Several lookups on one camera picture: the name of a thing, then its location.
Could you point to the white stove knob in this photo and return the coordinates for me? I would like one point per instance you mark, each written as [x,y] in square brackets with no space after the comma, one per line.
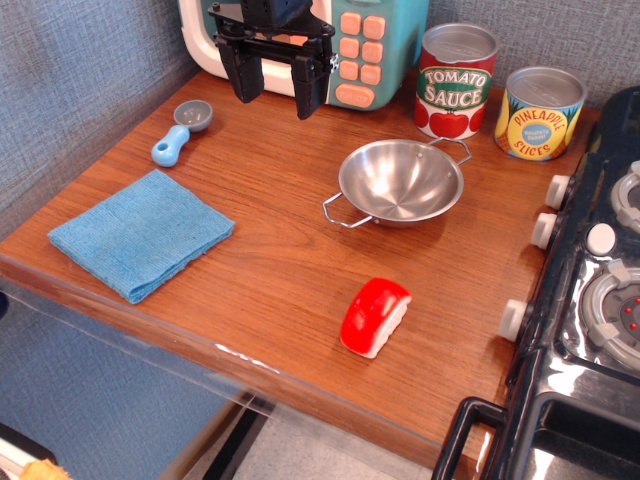
[556,191]
[512,318]
[543,229]

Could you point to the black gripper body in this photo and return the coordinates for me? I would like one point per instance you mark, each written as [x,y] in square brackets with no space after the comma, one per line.
[283,31]

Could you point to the blue folded towel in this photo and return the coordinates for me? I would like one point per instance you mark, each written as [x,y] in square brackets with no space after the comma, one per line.
[142,236]

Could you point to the tomato sauce can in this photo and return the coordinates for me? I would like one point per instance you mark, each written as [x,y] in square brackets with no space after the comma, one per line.
[454,78]

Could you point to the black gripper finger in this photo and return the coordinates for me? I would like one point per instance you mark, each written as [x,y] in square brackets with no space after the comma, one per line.
[310,75]
[243,70]

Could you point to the red and white sushi toy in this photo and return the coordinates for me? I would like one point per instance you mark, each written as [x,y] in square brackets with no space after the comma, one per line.
[373,316]

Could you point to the pineapple slices can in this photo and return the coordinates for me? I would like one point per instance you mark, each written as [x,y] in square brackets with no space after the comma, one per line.
[539,112]

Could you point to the silver metal bowl with handles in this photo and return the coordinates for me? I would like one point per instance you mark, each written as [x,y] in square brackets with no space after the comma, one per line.
[401,183]

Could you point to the blue and grey spoon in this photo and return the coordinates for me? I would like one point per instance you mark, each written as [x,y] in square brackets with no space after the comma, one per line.
[190,117]

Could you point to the teal toy microwave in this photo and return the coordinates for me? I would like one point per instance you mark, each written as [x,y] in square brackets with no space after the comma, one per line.
[377,43]

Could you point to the black toy stove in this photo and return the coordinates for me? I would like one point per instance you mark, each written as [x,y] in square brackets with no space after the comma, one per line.
[572,409]

